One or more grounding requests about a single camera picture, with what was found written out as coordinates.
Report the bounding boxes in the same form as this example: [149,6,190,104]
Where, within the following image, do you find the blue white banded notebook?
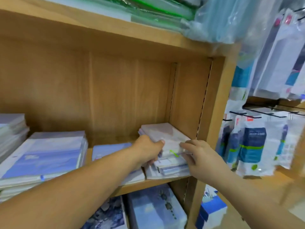
[0,131,87,182]

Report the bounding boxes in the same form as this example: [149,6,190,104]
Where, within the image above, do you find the stack of sage cover notebooks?
[0,113,30,163]

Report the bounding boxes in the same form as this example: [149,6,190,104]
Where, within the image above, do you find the person's right forearm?
[214,169,305,229]

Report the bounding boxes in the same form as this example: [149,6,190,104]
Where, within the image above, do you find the blue white small box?
[195,184,228,229]

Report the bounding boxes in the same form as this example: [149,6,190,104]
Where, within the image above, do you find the blue butterfly cover notebook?
[80,195,128,229]

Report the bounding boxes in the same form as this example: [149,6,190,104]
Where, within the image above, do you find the person's left forearm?
[0,146,146,229]

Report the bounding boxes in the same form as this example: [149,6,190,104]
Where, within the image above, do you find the wooden shelf unit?
[0,0,241,229]

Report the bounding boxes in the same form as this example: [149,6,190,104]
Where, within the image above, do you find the person's right hand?
[180,139,230,185]

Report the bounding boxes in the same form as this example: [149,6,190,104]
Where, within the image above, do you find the sky cloud cover notebook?
[126,184,188,229]

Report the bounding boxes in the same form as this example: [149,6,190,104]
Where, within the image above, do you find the stack of green edged packets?
[38,0,203,32]

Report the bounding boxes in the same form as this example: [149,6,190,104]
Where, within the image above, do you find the snowy tree notebook stack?
[91,142,146,186]

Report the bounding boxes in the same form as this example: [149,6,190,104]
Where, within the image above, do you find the stack of sky photo notebooks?
[0,131,89,202]

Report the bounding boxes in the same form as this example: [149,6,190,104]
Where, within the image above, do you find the light blue plastic bag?
[181,0,284,70]

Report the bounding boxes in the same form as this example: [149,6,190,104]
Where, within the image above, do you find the white hanging packaged items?
[250,4,305,101]

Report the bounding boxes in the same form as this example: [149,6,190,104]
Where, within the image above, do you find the pile of small notebooks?
[138,122,193,180]

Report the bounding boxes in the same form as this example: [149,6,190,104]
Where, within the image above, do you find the person's left hand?
[130,135,166,168]

